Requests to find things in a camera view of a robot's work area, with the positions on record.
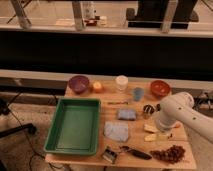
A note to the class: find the blue cloth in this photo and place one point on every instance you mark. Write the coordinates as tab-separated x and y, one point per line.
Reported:
116	131

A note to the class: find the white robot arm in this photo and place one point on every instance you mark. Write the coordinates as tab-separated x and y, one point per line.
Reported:
179	107

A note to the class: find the orange carrot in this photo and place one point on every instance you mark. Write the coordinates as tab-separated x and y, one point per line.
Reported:
177	125

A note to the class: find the orange fruit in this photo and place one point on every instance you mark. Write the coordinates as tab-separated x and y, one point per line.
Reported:
97	87

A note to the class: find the blue cup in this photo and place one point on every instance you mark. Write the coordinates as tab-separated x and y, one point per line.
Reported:
138	93

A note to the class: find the black chair base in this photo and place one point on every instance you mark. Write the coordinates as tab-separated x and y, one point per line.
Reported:
4	110

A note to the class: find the small dark object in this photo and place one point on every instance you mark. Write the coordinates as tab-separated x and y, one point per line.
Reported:
158	107

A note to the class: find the thin pen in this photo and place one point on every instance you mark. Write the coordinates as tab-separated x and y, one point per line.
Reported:
117	103

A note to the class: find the white cup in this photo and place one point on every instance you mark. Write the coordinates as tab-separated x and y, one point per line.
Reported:
121	83

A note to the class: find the yellow banana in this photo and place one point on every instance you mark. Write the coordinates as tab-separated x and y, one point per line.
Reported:
154	134

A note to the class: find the purple bowl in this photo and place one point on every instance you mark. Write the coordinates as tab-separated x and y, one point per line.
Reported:
79	84

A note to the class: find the bunch of brown grapes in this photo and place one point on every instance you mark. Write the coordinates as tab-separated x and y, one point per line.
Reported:
172	155

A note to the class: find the green plastic tray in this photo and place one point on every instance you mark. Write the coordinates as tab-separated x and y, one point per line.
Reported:
74	128

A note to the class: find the orange bowl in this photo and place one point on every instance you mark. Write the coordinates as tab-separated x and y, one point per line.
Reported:
160	88

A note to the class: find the wooden table board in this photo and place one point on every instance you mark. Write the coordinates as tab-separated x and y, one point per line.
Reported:
136	130

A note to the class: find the metal tea strainer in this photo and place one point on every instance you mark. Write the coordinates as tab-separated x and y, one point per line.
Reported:
148	110

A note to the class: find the metal binder clip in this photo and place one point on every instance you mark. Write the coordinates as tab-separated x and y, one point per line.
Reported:
109	155

